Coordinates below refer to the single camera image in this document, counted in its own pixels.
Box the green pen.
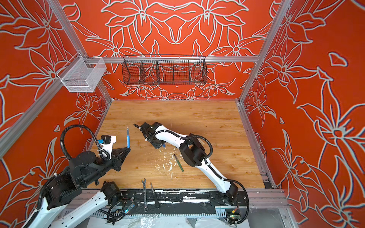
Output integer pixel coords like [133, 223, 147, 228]
[174, 154, 184, 172]

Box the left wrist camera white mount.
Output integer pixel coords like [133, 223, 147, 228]
[98, 135, 117, 158]

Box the black screwdriver tool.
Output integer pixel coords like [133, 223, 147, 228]
[150, 183, 160, 209]

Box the silver wrench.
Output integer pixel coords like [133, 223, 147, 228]
[141, 178, 148, 212]

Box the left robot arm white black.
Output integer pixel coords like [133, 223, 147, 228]
[23, 124, 131, 228]

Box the white mesh basket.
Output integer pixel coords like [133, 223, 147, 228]
[57, 57, 106, 93]

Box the black wire basket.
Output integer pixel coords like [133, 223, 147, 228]
[122, 55, 208, 86]

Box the blue pen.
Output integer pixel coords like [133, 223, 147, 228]
[126, 126, 130, 148]

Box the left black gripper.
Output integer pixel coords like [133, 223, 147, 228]
[84, 144, 132, 186]

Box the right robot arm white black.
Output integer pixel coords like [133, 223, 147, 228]
[134, 122, 250, 225]

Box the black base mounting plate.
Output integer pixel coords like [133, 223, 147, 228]
[111, 189, 236, 218]

